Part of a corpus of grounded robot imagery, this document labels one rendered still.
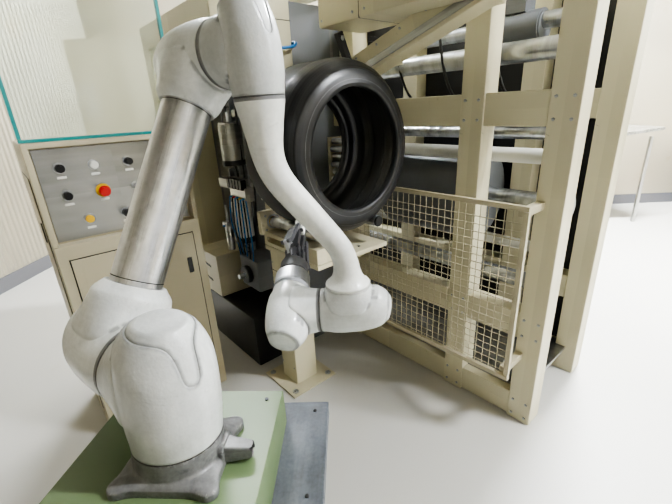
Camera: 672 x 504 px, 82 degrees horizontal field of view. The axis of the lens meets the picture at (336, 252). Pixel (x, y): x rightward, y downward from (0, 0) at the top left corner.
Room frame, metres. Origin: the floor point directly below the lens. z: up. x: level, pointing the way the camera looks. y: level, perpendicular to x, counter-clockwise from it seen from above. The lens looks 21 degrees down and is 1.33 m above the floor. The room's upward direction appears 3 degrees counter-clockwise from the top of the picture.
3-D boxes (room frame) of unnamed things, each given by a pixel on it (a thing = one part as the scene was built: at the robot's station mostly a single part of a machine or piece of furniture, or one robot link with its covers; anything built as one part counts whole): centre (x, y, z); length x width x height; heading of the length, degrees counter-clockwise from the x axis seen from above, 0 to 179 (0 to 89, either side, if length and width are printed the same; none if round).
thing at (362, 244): (1.53, 0.04, 0.80); 0.37 x 0.36 x 0.02; 130
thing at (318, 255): (1.44, 0.15, 0.83); 0.36 x 0.09 x 0.06; 40
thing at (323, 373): (1.71, 0.22, 0.01); 0.27 x 0.27 x 0.02; 40
